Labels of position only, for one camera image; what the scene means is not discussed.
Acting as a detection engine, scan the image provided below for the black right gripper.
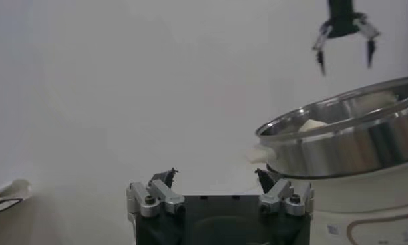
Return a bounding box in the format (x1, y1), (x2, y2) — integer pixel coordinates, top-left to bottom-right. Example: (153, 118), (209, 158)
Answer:
(311, 0), (381, 77)

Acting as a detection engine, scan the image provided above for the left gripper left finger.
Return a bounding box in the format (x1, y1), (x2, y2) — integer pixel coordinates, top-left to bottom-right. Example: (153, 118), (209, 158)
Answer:
(126, 167), (186, 219)

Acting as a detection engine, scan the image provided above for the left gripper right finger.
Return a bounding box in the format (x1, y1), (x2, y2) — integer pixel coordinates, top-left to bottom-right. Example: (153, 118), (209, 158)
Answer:
(254, 168), (315, 217)

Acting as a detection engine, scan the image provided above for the white steamed baozi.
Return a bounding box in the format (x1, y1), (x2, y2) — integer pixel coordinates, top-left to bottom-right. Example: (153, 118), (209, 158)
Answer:
(297, 119), (329, 133)

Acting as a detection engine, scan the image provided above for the stainless steel steamer basket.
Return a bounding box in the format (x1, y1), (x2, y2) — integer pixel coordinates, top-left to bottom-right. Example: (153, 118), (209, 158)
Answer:
(247, 75), (408, 180)

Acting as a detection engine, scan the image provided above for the cream electric cooker base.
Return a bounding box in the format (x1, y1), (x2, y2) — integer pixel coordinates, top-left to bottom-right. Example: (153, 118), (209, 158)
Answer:
(266, 164), (408, 245)

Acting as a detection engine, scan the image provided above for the white folded cloth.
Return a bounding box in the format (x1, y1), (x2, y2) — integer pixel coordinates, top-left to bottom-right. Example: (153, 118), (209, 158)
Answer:
(0, 178), (33, 216)

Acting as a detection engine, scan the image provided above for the thin black looped cable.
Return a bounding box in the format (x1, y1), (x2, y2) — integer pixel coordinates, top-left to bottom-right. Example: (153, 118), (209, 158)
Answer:
(0, 196), (25, 216)

